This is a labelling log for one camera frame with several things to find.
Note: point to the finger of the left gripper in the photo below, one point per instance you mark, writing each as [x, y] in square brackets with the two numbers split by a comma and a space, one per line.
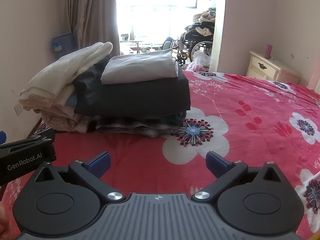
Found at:
[3, 137]

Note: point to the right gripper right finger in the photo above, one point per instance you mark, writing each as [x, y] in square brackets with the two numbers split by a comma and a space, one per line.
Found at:
[226, 173]

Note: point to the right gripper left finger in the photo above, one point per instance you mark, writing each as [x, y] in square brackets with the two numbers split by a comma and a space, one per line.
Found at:
[88, 174]

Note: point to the white shirt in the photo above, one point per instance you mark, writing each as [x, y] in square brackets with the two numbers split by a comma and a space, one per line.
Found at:
[140, 67]

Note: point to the dark folded clothes stack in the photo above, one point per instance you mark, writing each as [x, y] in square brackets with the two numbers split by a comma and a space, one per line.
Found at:
[151, 108]

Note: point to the wheelchair with clothes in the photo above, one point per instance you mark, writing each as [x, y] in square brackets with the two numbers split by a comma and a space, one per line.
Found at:
[197, 37]

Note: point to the person left hand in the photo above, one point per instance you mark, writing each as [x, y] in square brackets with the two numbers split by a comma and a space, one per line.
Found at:
[5, 228]

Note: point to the red floral blanket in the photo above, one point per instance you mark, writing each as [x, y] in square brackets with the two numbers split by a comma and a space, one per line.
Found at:
[235, 116]

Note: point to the cream nightstand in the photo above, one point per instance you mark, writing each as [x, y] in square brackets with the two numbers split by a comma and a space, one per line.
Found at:
[270, 70]

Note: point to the pink white plastic bag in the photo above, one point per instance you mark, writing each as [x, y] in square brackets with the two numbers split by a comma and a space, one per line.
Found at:
[200, 62]

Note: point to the pink cup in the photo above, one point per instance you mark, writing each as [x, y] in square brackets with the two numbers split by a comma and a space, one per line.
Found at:
[268, 51]

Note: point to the beige curtain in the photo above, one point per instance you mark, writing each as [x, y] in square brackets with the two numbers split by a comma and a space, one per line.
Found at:
[92, 21]

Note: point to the blue box by wall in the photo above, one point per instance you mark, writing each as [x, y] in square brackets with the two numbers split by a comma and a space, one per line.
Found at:
[63, 45]

